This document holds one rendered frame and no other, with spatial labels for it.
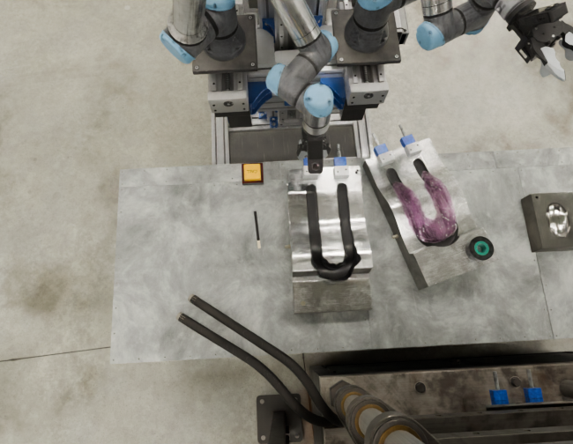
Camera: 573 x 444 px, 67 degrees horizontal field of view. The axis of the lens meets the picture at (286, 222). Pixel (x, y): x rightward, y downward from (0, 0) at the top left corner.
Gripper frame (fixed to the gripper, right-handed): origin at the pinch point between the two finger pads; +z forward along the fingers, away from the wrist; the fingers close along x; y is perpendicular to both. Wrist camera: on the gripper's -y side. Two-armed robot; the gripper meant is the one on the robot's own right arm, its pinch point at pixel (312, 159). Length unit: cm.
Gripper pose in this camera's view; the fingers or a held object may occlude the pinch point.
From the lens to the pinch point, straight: 144.1
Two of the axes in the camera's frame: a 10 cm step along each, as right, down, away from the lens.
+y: -0.5, -9.6, 2.7
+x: -10.0, 0.5, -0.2
